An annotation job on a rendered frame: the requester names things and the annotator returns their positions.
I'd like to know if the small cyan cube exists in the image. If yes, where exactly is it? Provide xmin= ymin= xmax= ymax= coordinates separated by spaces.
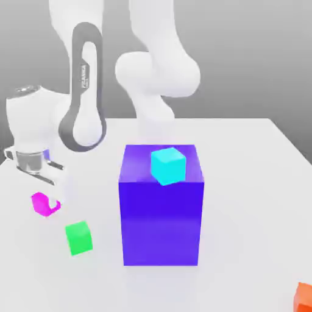
xmin=150 ymin=146 xmax=187 ymax=187

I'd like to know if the large purple box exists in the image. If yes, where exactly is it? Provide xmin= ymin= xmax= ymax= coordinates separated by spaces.
xmin=118 ymin=144 xmax=205 ymax=267

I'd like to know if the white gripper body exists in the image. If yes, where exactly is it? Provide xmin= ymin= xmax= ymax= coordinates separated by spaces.
xmin=16 ymin=163 xmax=73 ymax=199

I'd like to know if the small magenta cube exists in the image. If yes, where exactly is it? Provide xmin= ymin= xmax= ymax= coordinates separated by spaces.
xmin=30 ymin=191 xmax=62 ymax=218

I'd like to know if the small green cube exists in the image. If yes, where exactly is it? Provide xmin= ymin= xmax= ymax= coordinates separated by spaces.
xmin=64 ymin=220 xmax=94 ymax=257

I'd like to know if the small orange cube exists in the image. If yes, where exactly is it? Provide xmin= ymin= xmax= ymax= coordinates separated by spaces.
xmin=292 ymin=281 xmax=312 ymax=312

